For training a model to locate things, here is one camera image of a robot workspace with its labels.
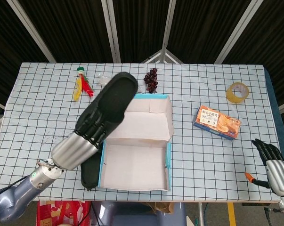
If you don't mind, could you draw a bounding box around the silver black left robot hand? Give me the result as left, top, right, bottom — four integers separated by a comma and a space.
51, 110, 114, 170

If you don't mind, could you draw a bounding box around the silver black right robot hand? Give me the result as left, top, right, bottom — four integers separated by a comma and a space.
244, 138, 284, 196

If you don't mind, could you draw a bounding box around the black slipper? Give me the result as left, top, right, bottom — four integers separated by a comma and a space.
75, 72, 139, 144
80, 145, 102, 191

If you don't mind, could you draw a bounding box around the light blue shoe box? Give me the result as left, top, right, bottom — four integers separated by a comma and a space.
98, 93, 174, 192

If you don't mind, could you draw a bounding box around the orange blue snack package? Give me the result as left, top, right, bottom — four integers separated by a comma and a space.
192, 105, 241, 141

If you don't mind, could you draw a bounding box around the red patterned bag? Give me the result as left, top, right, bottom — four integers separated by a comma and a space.
37, 200, 92, 226

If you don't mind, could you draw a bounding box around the red yellow feather shuttlecock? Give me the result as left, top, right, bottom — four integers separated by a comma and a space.
73, 67, 95, 102

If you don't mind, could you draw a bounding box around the checkered light blue tablecloth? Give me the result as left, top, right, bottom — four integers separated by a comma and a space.
0, 62, 283, 203

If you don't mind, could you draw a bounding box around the clear plastic bag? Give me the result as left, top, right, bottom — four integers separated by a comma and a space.
96, 73, 109, 87

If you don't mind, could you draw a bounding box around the blue-grey chair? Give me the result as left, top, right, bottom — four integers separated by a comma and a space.
91, 202, 187, 226

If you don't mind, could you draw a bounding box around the yellow tape roll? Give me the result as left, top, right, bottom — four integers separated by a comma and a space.
226, 81, 250, 104

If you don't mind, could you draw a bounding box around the dark purple grape bunch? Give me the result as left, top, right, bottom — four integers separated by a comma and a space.
143, 67, 159, 94

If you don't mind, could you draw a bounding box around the brown paper bag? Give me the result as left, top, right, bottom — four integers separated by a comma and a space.
141, 202, 175, 214

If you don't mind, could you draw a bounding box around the dark folding screen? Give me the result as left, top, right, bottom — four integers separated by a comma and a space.
0, 0, 284, 113

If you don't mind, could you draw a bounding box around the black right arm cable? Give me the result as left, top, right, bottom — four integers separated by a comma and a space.
263, 207, 281, 226

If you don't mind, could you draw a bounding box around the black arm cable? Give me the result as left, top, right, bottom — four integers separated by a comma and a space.
263, 207, 281, 226
0, 178, 24, 196

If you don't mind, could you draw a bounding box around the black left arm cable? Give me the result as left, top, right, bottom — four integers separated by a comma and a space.
0, 178, 24, 196

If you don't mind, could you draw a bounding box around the white triangular metal frame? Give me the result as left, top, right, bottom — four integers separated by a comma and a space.
141, 49, 184, 64

